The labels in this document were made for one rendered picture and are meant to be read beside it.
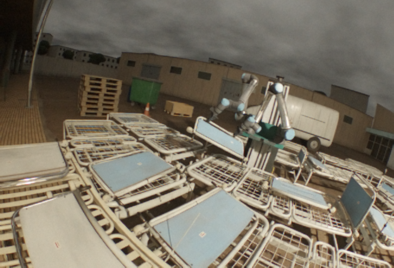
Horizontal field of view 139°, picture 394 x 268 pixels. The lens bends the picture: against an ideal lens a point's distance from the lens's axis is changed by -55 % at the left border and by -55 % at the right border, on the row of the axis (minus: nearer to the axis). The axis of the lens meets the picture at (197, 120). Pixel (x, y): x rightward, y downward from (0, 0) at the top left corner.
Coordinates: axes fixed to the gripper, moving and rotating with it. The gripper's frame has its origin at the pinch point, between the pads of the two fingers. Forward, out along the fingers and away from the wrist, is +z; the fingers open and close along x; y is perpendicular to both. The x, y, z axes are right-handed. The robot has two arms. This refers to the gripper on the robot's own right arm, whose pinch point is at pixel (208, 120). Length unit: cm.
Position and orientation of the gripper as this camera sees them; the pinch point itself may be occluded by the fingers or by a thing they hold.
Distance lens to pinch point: 195.0
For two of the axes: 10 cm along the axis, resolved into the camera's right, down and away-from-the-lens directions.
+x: 0.8, -6.1, 7.9
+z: -5.5, 6.3, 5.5
